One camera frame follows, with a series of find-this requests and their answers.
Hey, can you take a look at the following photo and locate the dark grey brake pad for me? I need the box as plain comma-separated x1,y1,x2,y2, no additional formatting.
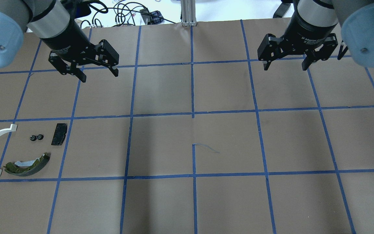
51,123,68,146

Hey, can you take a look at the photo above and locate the black power adapter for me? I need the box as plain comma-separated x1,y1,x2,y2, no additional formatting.
272,2,291,18

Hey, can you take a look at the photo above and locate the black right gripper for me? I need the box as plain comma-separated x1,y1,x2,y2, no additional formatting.
258,12,338,71

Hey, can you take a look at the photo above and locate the olive curved brake shoe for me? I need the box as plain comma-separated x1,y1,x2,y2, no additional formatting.
4,152,51,177

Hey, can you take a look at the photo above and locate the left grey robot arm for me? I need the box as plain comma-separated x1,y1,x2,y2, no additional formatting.
0,0,119,83

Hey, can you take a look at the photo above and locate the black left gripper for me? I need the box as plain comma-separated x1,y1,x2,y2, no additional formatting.
42,19,120,83

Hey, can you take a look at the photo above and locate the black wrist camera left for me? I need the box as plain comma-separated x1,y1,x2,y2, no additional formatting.
61,0,91,19

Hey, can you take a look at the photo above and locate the aluminium frame post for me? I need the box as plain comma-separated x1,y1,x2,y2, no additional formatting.
180,0,197,27

